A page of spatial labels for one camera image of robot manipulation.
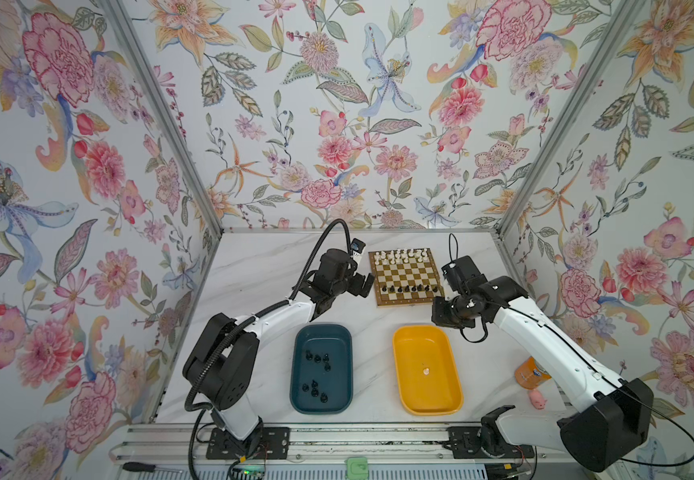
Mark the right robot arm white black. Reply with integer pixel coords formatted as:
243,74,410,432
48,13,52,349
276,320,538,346
432,256,654,473

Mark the wooden chess board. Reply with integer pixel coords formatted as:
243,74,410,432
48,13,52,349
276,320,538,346
369,248,446,307

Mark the yellow plastic tray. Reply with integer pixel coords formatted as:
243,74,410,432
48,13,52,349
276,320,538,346
393,325,464,416

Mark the orange drink can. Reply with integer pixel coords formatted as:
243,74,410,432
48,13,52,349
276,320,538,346
514,357,552,390

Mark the dark teal plastic tray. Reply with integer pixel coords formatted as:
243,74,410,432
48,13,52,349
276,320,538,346
290,323,354,415

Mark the pink pig toy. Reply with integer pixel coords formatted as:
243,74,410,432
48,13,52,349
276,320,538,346
528,389,547,410

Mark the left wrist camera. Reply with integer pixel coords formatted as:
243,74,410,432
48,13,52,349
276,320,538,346
349,238,366,264

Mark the green clip on rail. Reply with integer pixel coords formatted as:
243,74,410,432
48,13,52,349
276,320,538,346
346,457,370,480

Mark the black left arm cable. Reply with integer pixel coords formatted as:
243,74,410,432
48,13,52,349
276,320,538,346
183,218,353,480

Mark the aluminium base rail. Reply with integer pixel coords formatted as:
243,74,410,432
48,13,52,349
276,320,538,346
109,422,624,469

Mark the black screwdriver handle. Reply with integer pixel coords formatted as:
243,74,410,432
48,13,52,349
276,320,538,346
122,461,157,473

